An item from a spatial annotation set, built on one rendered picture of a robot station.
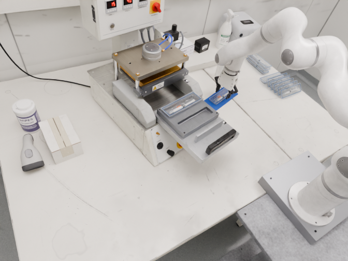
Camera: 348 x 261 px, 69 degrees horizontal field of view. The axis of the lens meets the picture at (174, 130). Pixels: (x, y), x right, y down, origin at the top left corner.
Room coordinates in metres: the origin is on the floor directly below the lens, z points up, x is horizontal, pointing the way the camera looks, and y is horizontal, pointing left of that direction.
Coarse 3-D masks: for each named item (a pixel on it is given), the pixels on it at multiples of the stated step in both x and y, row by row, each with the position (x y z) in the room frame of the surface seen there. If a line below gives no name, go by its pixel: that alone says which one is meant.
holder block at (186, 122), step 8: (200, 104) 0.80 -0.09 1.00; (160, 112) 0.71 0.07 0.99; (184, 112) 0.74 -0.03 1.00; (192, 112) 0.74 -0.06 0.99; (200, 112) 0.77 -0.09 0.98; (208, 112) 0.78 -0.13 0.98; (216, 112) 0.77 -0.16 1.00; (168, 120) 0.68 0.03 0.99; (176, 120) 0.68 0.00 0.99; (184, 120) 0.70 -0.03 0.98; (192, 120) 0.72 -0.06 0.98; (200, 120) 0.71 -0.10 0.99; (208, 120) 0.72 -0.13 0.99; (176, 128) 0.65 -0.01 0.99; (184, 128) 0.66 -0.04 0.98; (192, 128) 0.66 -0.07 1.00; (184, 136) 0.62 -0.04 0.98
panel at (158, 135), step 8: (152, 128) 0.68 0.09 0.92; (160, 128) 0.70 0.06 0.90; (152, 136) 0.67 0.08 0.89; (160, 136) 0.69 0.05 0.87; (168, 136) 0.71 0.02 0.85; (168, 144) 0.70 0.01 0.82; (176, 144) 0.72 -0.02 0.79; (160, 152) 0.65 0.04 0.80; (176, 152) 0.71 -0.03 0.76; (160, 160) 0.64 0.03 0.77
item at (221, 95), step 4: (224, 88) 1.23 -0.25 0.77; (220, 92) 1.19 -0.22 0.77; (224, 92) 1.20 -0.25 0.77; (212, 96) 1.14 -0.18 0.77; (216, 96) 1.14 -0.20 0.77; (220, 96) 1.15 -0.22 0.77; (224, 96) 1.16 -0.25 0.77; (212, 100) 1.10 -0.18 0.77; (216, 100) 1.11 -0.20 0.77; (220, 100) 1.12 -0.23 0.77
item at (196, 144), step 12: (156, 120) 0.71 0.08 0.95; (216, 120) 0.75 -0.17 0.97; (168, 132) 0.66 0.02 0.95; (204, 132) 0.64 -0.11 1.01; (216, 132) 0.69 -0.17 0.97; (180, 144) 0.61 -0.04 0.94; (192, 144) 0.60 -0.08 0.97; (204, 144) 0.61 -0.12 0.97; (192, 156) 0.57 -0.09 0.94; (204, 156) 0.56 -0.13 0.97
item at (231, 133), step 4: (228, 132) 0.66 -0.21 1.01; (232, 132) 0.67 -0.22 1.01; (224, 136) 0.64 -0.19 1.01; (228, 136) 0.64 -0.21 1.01; (232, 136) 0.66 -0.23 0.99; (216, 140) 0.61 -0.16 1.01; (220, 140) 0.61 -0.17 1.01; (224, 140) 0.62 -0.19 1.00; (212, 144) 0.59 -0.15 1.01; (216, 144) 0.59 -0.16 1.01; (220, 144) 0.61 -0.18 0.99; (208, 148) 0.57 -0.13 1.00; (212, 148) 0.57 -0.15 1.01; (208, 152) 0.57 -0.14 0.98
